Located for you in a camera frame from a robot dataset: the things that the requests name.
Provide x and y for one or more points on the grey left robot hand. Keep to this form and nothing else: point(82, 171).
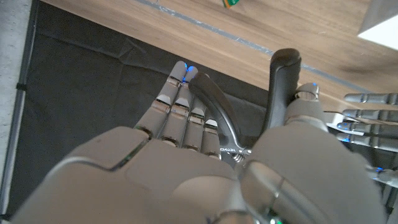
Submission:
point(373, 99)

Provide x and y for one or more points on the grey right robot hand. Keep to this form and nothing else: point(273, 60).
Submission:
point(155, 186)

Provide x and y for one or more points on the black grip strengthener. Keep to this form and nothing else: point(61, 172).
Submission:
point(284, 81)

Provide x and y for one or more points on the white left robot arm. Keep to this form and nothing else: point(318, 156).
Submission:
point(385, 34)

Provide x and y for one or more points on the orange toy carrot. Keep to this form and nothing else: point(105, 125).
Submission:
point(230, 3)

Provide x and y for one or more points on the black backdrop curtain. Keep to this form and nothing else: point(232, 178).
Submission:
point(77, 93)

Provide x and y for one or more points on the black backdrop pole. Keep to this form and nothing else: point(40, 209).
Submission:
point(21, 86)

